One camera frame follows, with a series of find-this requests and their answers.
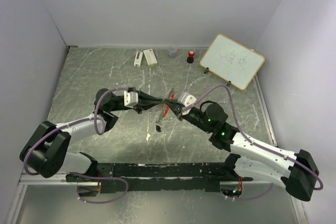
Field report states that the red handled metal key holder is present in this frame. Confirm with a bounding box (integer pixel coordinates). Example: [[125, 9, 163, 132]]
[[156, 88, 177, 125]]

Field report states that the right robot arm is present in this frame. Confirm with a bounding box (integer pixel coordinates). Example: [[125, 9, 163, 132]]
[[163, 99, 319, 201]]

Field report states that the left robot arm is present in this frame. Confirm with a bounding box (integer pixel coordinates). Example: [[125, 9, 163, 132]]
[[19, 88, 163, 182]]

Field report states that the white stapler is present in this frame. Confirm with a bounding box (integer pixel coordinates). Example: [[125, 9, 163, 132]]
[[133, 51, 143, 68]]

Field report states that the white green staple box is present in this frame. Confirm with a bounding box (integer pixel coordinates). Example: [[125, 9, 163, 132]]
[[143, 49, 158, 68]]

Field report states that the red black stamp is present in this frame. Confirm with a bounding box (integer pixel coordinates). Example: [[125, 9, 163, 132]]
[[187, 50, 195, 63]]

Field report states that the clear paperclip jar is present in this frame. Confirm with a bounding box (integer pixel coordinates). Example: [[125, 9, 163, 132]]
[[168, 45, 178, 58]]

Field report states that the yellow framed whiteboard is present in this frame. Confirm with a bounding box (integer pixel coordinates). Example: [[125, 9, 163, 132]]
[[199, 34, 265, 90]]

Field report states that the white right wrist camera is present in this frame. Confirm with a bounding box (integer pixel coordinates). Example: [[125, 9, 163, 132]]
[[177, 92, 197, 117]]

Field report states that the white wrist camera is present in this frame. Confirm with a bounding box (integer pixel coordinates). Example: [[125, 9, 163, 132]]
[[177, 92, 197, 117], [123, 91, 139, 108]]

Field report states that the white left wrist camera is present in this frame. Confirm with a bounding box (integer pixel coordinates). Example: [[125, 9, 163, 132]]
[[123, 91, 139, 108]]

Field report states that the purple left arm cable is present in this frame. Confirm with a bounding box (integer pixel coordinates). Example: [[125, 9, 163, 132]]
[[23, 86, 129, 204]]

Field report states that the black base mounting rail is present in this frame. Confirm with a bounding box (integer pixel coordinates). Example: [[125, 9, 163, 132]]
[[65, 163, 254, 195]]

